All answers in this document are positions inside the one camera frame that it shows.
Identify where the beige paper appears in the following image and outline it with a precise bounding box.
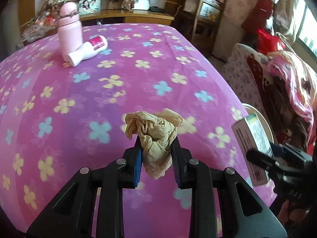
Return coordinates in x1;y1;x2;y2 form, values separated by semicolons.
125;108;183;179

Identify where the framed couple photo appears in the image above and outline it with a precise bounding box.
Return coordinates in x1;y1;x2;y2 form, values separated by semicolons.
78;0;101;15

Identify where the person's right hand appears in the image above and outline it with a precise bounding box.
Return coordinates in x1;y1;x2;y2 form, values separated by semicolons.
277;199;311;230

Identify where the wooden chair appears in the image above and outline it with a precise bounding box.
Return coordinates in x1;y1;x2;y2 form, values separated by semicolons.
170;0;228;58

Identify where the pink thermos bottle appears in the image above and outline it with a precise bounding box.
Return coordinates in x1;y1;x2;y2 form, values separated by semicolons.
57;2;83;62

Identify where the floral covered sofa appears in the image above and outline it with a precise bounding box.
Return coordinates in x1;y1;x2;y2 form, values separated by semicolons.
221;43;317;154

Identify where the white green small box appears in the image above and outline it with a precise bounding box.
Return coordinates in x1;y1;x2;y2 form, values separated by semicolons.
232;113;273;186

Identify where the wooden tv cabinet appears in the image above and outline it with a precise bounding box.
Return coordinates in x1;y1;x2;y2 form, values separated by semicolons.
24;8;175;38

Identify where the white trash bucket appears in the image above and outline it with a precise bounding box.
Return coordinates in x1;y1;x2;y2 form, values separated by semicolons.
242;103;275;143

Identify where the purple floral tablecloth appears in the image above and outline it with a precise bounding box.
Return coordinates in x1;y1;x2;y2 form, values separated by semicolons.
0;22;278;238

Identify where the pink blanket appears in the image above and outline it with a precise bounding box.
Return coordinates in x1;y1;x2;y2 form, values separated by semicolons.
265;51;316;142

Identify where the white bottle pink label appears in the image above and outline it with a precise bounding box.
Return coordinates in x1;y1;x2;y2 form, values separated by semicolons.
68;36;108;67

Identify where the red plastic bag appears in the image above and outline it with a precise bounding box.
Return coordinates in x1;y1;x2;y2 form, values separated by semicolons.
256;29;286;55

